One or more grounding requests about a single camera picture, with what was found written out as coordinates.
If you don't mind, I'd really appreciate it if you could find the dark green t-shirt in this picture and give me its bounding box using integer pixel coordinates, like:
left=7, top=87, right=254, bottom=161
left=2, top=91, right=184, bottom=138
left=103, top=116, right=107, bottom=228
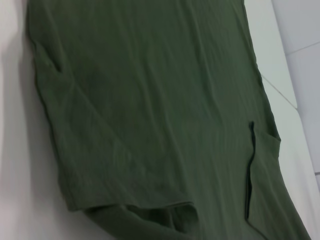
left=24, top=0, right=313, bottom=240

